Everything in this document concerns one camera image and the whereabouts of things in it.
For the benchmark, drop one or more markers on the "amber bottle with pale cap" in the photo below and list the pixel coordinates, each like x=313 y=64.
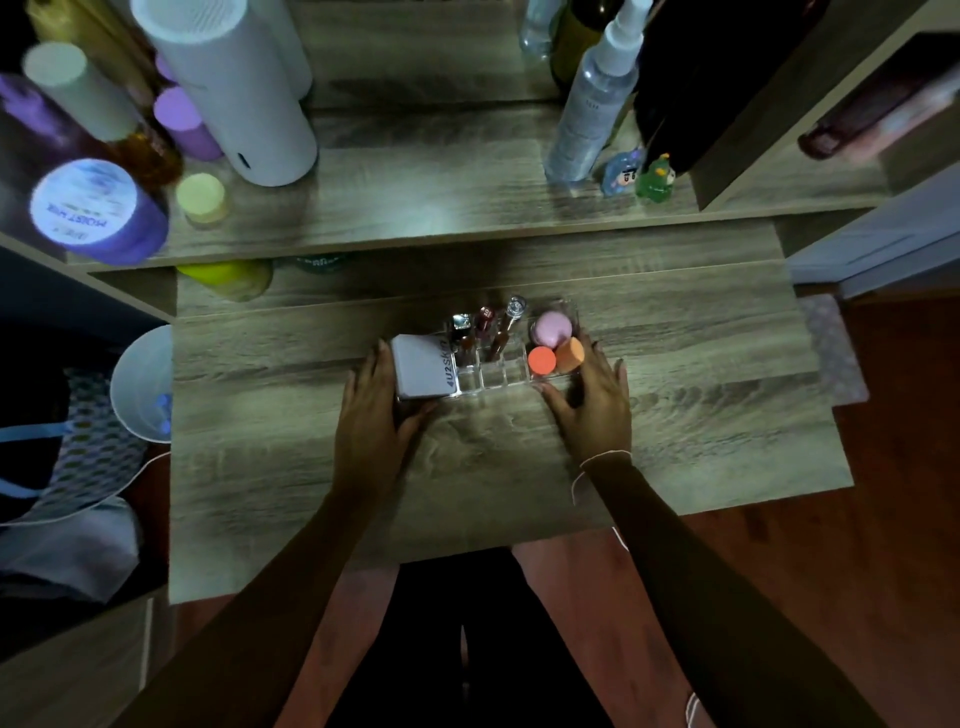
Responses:
x=82 y=90

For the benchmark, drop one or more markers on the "light orange makeup sponge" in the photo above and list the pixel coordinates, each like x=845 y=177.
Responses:
x=570 y=354

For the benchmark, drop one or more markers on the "white cabinet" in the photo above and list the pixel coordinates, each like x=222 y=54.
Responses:
x=877 y=240

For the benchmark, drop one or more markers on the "blue toy figurine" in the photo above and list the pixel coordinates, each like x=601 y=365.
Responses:
x=621 y=174

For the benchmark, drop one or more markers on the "patterned translucent mat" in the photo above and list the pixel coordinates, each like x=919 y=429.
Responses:
x=834 y=349

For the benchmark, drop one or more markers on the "dark purple bottle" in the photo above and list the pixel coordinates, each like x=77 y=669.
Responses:
x=30 y=112

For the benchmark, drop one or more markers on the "person's left thumb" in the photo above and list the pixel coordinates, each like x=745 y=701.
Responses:
x=418 y=420

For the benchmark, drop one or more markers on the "white square compact case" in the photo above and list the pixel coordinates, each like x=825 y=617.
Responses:
x=424 y=366

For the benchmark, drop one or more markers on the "yellow round jar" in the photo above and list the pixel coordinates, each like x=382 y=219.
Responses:
x=229 y=279

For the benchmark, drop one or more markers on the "clear spray bottle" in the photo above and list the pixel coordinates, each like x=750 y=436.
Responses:
x=592 y=105

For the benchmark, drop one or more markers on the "white plastic bowl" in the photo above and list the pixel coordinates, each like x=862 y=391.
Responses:
x=139 y=382

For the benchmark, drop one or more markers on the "person's right forearm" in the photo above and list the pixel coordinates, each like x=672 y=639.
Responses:
x=697 y=600

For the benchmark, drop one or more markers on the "yellow-gold bottle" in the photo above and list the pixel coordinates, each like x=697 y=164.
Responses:
x=75 y=22

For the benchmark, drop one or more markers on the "person's right hand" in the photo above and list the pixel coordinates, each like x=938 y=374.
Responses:
x=600 y=420

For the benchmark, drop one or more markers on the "slim white cylinder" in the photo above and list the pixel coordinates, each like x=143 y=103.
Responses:
x=289 y=45

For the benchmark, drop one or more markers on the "clear-capped lip gloss tube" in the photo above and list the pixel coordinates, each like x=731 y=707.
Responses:
x=513 y=309

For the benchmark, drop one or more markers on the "silver-capped lipstick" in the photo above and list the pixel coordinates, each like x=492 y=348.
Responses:
x=461 y=328

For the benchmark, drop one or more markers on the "pink makeup sponge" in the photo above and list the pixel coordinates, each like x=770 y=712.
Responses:
x=551 y=328

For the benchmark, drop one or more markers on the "red-orange makeup sponge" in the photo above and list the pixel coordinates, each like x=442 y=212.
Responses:
x=541 y=361

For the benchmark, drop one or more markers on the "brown pink tube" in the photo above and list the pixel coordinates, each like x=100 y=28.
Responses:
x=877 y=109

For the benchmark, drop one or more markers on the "red lipstick tube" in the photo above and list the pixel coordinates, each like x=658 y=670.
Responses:
x=484 y=321

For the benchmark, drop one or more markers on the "dark olive glass bottle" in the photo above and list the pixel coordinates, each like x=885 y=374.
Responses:
x=577 y=37

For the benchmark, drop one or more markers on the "grey cloth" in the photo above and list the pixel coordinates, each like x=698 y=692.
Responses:
x=67 y=551

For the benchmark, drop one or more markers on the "small yellow jar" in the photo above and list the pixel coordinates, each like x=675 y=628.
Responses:
x=202 y=198

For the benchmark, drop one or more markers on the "small clear bottle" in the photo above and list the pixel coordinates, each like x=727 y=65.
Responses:
x=536 y=26

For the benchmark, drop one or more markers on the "purple-lidded jar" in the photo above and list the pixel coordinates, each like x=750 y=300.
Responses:
x=94 y=210

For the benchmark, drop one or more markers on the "black shorts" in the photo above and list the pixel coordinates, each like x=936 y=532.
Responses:
x=465 y=645

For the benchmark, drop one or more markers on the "purple-capped bottle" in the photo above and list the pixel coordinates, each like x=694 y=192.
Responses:
x=186 y=124

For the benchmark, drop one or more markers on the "wooden vanity shelf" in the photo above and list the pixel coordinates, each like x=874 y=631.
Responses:
x=450 y=180

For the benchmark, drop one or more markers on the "person's left forearm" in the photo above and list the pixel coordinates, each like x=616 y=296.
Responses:
x=270 y=615

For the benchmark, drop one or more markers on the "large white cylinder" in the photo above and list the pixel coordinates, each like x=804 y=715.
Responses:
x=240 y=90

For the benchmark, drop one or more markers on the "person's left hand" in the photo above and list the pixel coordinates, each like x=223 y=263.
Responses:
x=369 y=439

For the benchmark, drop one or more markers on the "clear acrylic cosmetics organizer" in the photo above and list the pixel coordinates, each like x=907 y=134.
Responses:
x=495 y=373

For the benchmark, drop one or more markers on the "large black container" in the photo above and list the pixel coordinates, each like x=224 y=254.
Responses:
x=712 y=67

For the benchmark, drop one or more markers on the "person's right thumb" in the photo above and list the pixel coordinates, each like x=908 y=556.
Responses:
x=555 y=403

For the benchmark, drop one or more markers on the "green toy figurine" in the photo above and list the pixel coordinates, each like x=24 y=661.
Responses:
x=657 y=181

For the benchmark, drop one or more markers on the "patterned fabric bag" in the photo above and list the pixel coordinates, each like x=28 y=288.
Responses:
x=90 y=450

